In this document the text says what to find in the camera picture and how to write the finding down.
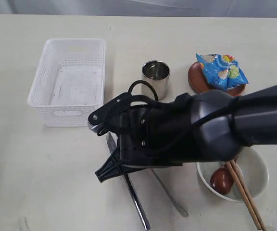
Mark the brown wooden spoon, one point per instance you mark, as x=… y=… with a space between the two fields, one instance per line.
x=221 y=180

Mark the white plastic woven basket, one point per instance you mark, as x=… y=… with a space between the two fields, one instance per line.
x=69 y=83

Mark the blue snack chip bag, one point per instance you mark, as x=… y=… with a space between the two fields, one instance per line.
x=221 y=71

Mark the brown round plate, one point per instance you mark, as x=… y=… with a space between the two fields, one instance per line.
x=199 y=84

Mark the silver metal fork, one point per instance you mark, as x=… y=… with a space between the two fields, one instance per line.
x=179 y=208

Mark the wooden chopstick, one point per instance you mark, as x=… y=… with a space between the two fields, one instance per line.
x=240 y=177
x=244 y=196

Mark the stainless steel cup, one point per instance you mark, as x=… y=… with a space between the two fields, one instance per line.
x=157 y=73

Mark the pale green ceramic bowl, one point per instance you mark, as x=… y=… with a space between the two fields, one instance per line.
x=252 y=167

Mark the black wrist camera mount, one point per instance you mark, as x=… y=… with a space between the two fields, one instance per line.
x=107 y=117

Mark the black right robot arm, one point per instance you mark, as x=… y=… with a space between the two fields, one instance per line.
x=206 y=127

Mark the silver table knife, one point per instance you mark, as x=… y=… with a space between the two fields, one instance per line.
x=143 y=218

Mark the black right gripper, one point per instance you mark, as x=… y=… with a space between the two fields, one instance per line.
x=145 y=145

